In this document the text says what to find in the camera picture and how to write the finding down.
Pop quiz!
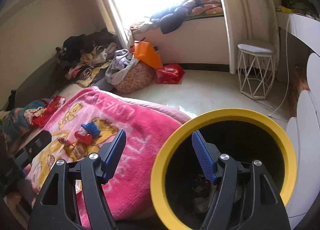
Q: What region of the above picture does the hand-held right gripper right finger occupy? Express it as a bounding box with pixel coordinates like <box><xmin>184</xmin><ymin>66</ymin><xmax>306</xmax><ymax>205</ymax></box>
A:
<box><xmin>191</xmin><ymin>130</ymin><xmax>291</xmax><ymax>230</ymax></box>

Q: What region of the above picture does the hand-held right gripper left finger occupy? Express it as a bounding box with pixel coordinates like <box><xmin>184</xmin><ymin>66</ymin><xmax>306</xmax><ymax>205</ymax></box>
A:
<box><xmin>27</xmin><ymin>129</ymin><xmax>127</xmax><ymax>230</ymax></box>

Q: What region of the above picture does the yellow rimmed waste bin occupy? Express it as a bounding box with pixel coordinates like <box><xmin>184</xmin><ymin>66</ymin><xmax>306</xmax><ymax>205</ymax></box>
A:
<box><xmin>150</xmin><ymin>108</ymin><xmax>297</xmax><ymax>230</ymax></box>

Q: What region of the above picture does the patterned colourful cloth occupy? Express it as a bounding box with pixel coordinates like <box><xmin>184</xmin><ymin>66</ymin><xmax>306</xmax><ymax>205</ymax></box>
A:
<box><xmin>0</xmin><ymin>100</ymin><xmax>48</xmax><ymax>142</ymax></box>

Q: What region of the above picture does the red silver candy wrapper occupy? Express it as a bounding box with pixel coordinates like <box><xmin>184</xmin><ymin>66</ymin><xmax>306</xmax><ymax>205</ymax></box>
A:
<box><xmin>56</xmin><ymin>137</ymin><xmax>73</xmax><ymax>146</ymax></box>

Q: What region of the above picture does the blue toy piece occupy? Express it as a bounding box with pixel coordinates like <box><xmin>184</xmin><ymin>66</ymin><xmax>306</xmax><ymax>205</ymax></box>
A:
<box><xmin>81</xmin><ymin>121</ymin><xmax>102</xmax><ymax>138</ymax></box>

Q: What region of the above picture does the red toy piece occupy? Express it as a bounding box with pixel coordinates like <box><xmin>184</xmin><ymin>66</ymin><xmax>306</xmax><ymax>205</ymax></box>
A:
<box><xmin>74</xmin><ymin>131</ymin><xmax>93</xmax><ymax>146</ymax></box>

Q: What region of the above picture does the pink printed blanket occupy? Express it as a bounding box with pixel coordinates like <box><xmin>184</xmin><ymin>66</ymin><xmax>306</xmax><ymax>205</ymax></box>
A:
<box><xmin>25</xmin><ymin>86</ymin><xmax>193</xmax><ymax>229</ymax></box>

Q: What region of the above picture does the red cloth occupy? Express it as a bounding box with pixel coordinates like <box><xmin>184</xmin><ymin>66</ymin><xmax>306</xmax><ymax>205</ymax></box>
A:
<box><xmin>32</xmin><ymin>95</ymin><xmax>66</xmax><ymax>127</ymax></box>

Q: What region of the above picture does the dark bed headboard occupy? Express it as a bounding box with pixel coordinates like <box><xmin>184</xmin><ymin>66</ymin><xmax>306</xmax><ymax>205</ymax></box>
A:
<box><xmin>5</xmin><ymin>56</ymin><xmax>77</xmax><ymax>112</ymax></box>

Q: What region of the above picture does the cream bed sheet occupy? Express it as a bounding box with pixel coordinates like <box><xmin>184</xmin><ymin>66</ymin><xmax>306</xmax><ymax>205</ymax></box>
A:
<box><xmin>57</xmin><ymin>83</ymin><xmax>84</xmax><ymax>99</ymax></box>

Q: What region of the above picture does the floral fabric bag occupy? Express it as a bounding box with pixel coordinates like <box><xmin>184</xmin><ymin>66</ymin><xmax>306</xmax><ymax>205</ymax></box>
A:
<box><xmin>113</xmin><ymin>61</ymin><xmax>156</xmax><ymax>94</ymax></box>

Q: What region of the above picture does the grey garment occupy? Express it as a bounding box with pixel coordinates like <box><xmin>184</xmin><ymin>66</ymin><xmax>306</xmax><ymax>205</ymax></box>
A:
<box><xmin>104</xmin><ymin>48</ymin><xmax>138</xmax><ymax>86</ymax></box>

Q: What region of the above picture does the red plastic bag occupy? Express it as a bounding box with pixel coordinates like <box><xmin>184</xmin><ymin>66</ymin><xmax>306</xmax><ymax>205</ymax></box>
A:
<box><xmin>156</xmin><ymin>63</ymin><xmax>186</xmax><ymax>85</ymax></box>

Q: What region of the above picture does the pile of clothes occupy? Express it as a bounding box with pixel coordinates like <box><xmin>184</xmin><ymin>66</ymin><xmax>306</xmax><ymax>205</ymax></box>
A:
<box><xmin>55</xmin><ymin>28</ymin><xmax>118</xmax><ymax>89</ymax></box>

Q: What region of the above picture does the orange bag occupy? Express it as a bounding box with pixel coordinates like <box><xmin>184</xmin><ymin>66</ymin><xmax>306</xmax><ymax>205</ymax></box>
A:
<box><xmin>133</xmin><ymin>41</ymin><xmax>163</xmax><ymax>70</ymax></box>

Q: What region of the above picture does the orange striped cloth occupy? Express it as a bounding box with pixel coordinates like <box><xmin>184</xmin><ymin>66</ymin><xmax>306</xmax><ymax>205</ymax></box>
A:
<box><xmin>129</xmin><ymin>21</ymin><xmax>161</xmax><ymax>34</ymax></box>

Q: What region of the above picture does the dark puffer jacket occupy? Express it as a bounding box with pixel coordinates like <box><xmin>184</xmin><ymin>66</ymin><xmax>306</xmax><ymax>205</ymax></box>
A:
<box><xmin>149</xmin><ymin>5</ymin><xmax>192</xmax><ymax>35</ymax></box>

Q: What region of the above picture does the white curtain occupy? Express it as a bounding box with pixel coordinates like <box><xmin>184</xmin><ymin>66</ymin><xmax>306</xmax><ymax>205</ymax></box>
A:
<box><xmin>214</xmin><ymin>0</ymin><xmax>280</xmax><ymax>75</ymax></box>
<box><xmin>84</xmin><ymin>0</ymin><xmax>135</xmax><ymax>51</ymax></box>

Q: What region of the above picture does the orange patterned quilt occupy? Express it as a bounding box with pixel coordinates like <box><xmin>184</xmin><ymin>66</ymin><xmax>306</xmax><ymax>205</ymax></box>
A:
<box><xmin>175</xmin><ymin>0</ymin><xmax>223</xmax><ymax>18</ymax></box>

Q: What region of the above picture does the white desk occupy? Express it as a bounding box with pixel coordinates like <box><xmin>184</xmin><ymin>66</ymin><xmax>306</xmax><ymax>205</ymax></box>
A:
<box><xmin>277</xmin><ymin>11</ymin><xmax>320</xmax><ymax>84</ymax></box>

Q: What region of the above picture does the dark bag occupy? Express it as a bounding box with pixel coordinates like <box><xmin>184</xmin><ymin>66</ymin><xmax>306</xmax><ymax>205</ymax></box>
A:
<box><xmin>280</xmin><ymin>0</ymin><xmax>320</xmax><ymax>18</ymax></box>

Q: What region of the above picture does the white wire stool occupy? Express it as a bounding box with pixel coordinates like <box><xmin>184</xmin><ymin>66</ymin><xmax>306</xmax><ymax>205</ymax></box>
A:
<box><xmin>236</xmin><ymin>43</ymin><xmax>277</xmax><ymax>100</ymax></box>

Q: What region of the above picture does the white cable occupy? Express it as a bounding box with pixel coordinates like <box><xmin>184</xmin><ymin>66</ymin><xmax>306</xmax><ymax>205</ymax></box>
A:
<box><xmin>268</xmin><ymin>15</ymin><xmax>292</xmax><ymax>118</ymax></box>

